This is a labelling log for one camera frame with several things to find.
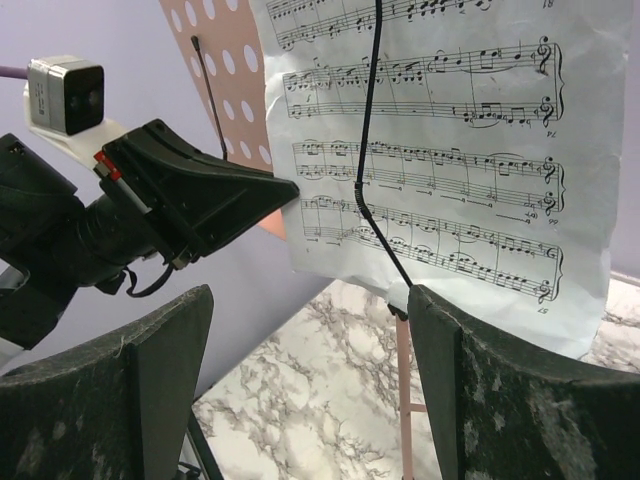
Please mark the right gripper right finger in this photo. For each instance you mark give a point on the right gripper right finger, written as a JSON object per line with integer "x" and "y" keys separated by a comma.
{"x": 503, "y": 408}

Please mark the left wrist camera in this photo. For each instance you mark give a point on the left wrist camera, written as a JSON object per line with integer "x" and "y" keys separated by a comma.
{"x": 64, "y": 104}

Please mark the sheet music page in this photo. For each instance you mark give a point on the sheet music page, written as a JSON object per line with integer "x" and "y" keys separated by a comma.
{"x": 473, "y": 147}

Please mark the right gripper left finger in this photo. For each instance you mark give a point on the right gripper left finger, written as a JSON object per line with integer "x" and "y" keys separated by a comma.
{"x": 114, "y": 407}

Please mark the pink music stand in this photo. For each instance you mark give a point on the pink music stand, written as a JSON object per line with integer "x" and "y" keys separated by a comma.
{"x": 219, "y": 41}

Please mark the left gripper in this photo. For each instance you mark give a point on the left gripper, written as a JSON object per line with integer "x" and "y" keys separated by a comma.
{"x": 161, "y": 195}

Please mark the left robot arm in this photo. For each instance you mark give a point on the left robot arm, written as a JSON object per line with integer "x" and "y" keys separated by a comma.
{"x": 39, "y": 210}

